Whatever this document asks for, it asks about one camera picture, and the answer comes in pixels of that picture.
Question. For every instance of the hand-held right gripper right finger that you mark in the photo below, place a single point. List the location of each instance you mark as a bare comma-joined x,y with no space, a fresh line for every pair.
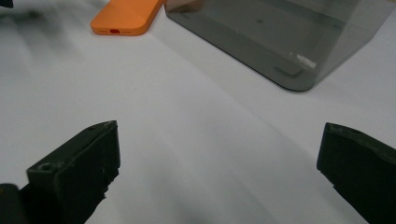
361,168

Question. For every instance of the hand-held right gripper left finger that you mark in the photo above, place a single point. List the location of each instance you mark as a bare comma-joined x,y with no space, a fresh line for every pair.
77,168

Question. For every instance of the orange phone case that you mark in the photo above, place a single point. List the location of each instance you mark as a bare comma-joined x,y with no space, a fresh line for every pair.
127,15

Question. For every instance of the grey translucent plastic box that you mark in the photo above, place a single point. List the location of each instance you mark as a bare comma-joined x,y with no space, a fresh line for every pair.
264,34

